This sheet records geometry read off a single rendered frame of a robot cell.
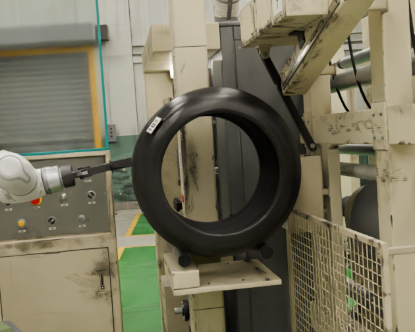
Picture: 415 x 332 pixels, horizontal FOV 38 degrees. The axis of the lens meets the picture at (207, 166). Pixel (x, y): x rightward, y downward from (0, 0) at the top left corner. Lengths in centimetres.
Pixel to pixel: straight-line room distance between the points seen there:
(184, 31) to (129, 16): 927
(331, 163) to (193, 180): 55
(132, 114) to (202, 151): 899
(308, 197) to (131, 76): 916
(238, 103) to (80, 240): 108
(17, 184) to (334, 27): 106
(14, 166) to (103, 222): 97
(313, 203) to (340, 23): 81
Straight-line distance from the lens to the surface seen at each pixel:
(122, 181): 1134
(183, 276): 200
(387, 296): 165
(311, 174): 237
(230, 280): 208
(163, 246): 233
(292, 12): 181
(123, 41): 1144
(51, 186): 201
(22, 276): 275
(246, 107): 197
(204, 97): 195
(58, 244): 271
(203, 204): 235
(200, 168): 234
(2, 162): 184
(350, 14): 182
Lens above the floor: 131
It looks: 3 degrees down
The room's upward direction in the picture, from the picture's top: 4 degrees counter-clockwise
